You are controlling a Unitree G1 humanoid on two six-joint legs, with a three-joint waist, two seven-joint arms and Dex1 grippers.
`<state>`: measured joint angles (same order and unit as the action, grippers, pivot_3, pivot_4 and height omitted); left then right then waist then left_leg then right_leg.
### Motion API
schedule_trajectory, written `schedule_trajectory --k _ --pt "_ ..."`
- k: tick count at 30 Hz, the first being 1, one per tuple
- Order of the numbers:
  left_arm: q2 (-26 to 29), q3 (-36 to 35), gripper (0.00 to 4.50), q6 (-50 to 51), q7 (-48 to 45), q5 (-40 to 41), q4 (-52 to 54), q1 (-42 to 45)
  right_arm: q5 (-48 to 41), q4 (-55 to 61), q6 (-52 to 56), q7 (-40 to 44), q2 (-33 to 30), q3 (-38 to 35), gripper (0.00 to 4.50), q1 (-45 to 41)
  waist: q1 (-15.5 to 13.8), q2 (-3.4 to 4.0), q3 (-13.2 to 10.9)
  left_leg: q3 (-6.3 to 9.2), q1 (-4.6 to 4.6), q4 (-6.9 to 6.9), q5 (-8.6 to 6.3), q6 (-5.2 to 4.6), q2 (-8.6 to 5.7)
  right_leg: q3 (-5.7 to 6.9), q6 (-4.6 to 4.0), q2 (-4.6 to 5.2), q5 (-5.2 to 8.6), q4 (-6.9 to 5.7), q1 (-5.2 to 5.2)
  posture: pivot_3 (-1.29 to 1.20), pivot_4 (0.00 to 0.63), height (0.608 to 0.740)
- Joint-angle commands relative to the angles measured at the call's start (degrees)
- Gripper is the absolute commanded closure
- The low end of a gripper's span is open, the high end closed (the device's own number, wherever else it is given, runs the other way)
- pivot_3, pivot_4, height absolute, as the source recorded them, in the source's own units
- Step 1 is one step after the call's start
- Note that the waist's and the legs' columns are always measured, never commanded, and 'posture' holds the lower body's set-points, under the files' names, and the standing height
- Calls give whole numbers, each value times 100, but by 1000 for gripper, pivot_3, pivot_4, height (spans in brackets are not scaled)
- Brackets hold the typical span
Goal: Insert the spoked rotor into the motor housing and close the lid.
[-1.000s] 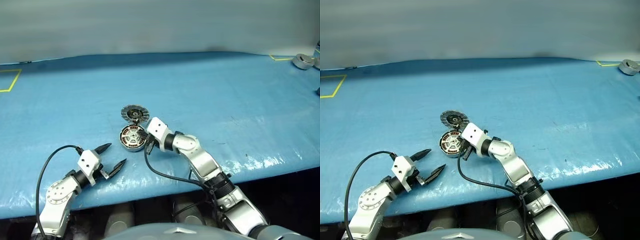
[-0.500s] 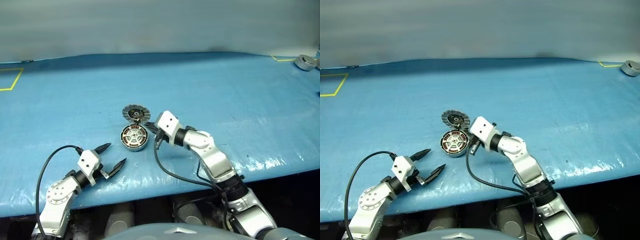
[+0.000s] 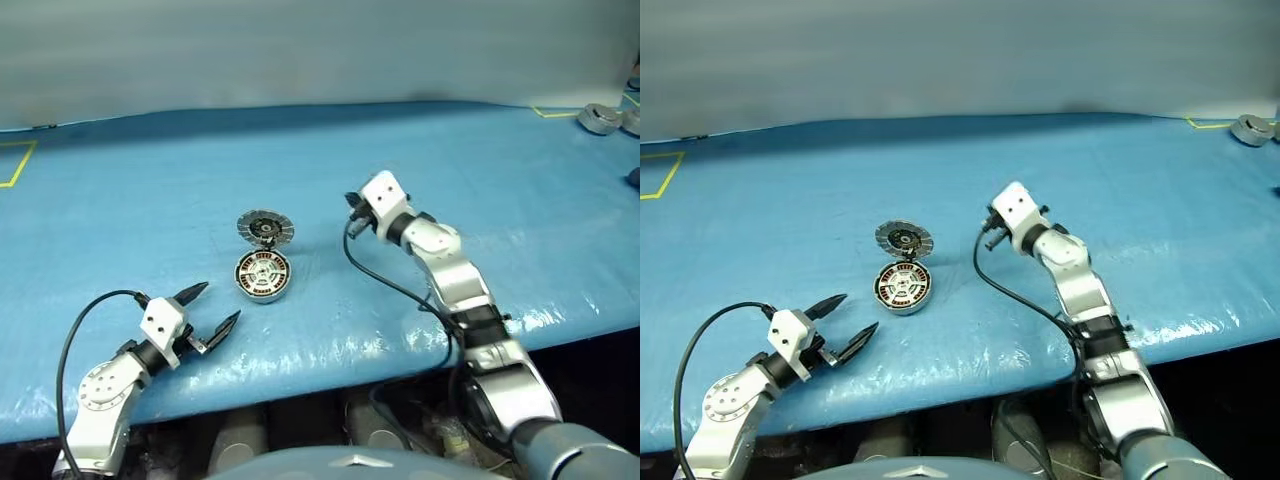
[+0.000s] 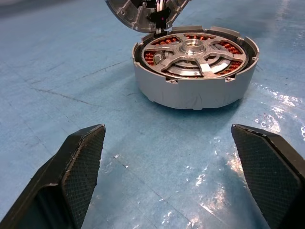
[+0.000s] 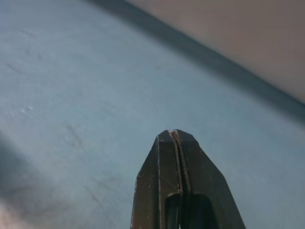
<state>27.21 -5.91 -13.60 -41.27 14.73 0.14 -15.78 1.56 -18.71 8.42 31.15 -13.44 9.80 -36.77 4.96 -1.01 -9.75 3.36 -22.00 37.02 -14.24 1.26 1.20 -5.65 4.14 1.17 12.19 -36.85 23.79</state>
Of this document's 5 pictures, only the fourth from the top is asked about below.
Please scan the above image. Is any motor cover with circuit board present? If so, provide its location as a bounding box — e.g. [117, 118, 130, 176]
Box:
[104, 0, 191, 33]

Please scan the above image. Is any silver spoked rotor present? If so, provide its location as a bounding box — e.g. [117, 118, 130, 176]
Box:
[142, 34, 244, 79]

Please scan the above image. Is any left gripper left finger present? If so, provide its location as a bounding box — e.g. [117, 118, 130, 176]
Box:
[0, 124, 106, 229]

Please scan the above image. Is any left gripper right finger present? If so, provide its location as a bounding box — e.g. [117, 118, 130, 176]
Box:
[230, 123, 305, 229]

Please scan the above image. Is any motor housing with copper windings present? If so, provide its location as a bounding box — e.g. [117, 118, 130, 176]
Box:
[132, 25, 260, 111]

